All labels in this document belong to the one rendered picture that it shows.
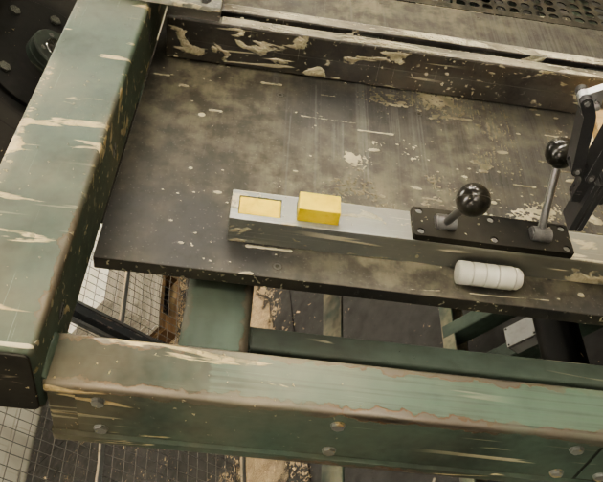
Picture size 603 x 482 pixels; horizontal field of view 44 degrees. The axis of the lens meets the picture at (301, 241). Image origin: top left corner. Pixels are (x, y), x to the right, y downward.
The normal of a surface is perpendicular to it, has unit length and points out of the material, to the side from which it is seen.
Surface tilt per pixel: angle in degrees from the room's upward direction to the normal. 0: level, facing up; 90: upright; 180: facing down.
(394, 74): 90
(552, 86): 90
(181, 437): 90
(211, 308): 56
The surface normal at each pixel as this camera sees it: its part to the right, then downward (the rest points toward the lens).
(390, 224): 0.15, -0.67
